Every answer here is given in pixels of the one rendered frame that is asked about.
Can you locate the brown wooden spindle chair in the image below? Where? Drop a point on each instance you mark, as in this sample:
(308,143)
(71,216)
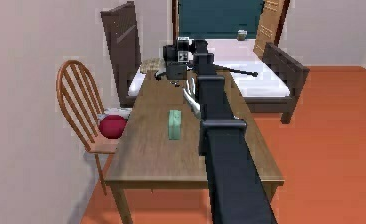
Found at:
(74,96)

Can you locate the white curved object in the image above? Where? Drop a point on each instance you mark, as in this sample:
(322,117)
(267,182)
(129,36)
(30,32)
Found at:
(192,101)

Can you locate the white cloth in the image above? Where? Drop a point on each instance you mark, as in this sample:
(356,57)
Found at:
(119,111)

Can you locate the red ball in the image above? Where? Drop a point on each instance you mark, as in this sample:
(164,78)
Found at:
(112,126)

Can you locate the black thin rod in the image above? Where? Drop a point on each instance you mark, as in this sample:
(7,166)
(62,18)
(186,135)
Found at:
(239,71)

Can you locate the light wooden room door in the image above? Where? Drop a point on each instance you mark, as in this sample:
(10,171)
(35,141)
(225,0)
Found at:
(267,30)

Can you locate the small grey cup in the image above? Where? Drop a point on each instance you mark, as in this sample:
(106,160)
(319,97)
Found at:
(242,34)

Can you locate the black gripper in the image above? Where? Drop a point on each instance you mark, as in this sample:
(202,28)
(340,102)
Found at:
(176,70)

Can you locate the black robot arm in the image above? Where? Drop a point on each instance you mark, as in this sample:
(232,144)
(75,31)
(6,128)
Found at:
(231,160)

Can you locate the beige pillow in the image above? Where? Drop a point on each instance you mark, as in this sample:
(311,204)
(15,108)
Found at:
(152,65)

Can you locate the green alarm clock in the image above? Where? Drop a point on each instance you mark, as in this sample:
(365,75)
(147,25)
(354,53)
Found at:
(174,125)

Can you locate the brown wooden table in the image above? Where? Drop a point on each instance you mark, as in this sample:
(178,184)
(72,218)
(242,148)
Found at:
(151,150)

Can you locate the dark brown bed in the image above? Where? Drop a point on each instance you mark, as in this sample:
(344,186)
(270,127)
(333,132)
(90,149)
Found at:
(122,50)

